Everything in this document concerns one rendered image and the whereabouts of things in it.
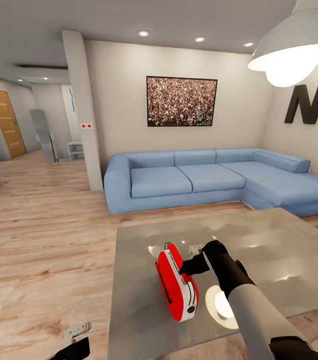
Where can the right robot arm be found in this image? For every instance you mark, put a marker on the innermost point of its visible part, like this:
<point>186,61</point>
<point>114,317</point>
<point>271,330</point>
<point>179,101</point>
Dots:
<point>267,334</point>

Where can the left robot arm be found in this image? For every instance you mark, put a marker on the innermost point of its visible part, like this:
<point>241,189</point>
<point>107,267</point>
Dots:
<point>74,350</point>

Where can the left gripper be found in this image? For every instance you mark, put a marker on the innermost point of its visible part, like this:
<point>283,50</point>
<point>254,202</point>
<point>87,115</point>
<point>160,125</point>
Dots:
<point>80,349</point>

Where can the sofa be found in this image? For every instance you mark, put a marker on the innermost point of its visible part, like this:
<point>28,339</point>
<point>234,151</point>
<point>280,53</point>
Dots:
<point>261,179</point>

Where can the coffee table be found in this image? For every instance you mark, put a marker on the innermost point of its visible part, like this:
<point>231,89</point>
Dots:
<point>278,250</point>

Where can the radio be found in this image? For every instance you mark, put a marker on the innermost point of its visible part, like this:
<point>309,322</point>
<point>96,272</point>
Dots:
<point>180,290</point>

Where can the room light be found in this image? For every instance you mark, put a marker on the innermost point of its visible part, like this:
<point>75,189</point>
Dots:
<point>299,29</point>

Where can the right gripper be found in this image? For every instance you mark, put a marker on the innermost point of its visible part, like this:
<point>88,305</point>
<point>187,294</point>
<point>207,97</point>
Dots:
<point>192,267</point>

